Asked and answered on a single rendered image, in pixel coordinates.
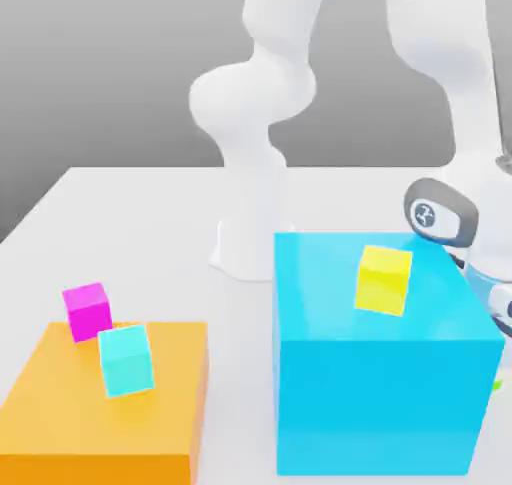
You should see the small yellow cube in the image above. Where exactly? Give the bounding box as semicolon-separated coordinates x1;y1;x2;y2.
354;244;414;318

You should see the small cyan cube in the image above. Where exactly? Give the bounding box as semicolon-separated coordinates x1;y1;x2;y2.
96;323;156;399

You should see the small magenta cube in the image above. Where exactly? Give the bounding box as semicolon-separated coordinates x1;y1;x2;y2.
61;281;114;344

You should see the large blue box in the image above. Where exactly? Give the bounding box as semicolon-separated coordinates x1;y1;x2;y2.
272;231;506;477

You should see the large orange box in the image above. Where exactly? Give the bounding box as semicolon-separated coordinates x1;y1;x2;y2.
0;321;210;485

